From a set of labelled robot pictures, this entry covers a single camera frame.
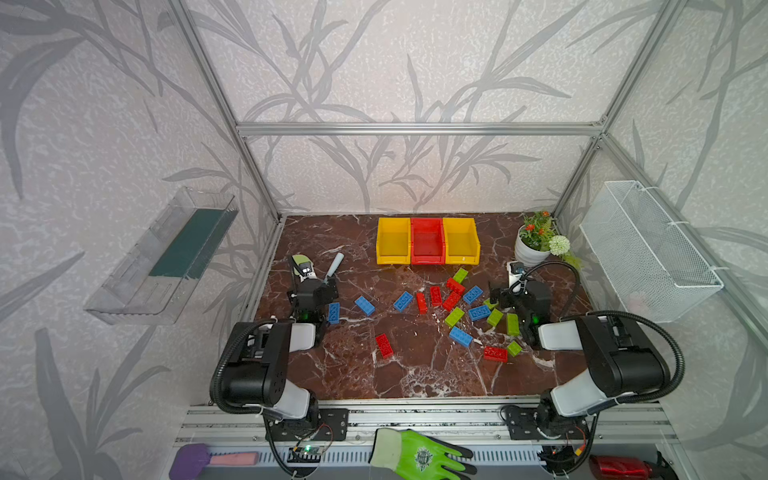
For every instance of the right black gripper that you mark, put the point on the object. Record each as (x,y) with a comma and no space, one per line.
(512,296)

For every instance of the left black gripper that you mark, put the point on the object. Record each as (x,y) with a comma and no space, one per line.
(313,283)

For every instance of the blue lego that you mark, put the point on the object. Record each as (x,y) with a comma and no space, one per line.
(334,310)
(402,303)
(365,305)
(472,295)
(461,337)
(479,313)

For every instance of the green lego tall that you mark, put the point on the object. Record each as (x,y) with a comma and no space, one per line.
(513,326)

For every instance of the green lego small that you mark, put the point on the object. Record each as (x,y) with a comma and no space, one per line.
(494,318)
(514,349)

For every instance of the green lego small front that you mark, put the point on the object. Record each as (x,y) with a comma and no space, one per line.
(514,349)

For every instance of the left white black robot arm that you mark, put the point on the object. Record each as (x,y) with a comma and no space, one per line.
(251,376)

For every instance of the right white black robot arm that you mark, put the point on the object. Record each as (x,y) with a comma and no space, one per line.
(629,359)

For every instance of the green toy spade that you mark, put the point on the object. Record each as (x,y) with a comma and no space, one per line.
(303,267)

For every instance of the teal toy trowel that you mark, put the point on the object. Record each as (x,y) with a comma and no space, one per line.
(339,257)

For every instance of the red lego front right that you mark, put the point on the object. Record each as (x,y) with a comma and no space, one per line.
(495,354)

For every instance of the white potted flower plant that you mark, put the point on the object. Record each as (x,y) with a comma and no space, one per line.
(538,238)

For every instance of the red lego top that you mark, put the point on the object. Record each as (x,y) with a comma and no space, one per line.
(455,286)

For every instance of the red lego studded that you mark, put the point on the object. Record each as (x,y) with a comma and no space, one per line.
(451,301)

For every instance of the red lego front left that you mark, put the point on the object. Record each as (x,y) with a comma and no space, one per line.
(384,345)

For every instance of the right yellow bin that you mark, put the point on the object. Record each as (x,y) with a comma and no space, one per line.
(462,246)

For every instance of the yellow bin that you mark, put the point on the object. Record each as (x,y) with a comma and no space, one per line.
(462,246)
(394,240)

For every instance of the red lego center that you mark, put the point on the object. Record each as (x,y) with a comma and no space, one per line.
(435,296)

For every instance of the left yellow bin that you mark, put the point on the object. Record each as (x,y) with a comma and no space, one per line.
(394,240)

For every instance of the red lego upright narrow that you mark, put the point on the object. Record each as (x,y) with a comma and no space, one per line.
(421,303)

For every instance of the red middle bin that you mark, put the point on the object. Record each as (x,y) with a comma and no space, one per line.
(428,241)

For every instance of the green circuit board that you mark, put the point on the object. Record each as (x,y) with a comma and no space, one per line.
(305,454)

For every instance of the red metallic tool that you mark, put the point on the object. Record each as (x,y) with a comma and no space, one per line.
(626,468)

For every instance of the green work glove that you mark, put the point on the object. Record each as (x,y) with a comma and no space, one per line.
(412,455)

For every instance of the purple pink brush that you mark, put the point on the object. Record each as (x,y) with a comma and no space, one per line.
(190,461)

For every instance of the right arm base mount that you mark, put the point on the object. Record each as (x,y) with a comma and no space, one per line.
(542,423)

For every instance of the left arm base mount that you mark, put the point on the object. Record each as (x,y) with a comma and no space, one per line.
(325,424)

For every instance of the white wire mesh basket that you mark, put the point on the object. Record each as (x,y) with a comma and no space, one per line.
(654,269)

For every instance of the clear plastic wall shelf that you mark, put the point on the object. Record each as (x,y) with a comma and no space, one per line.
(158,275)

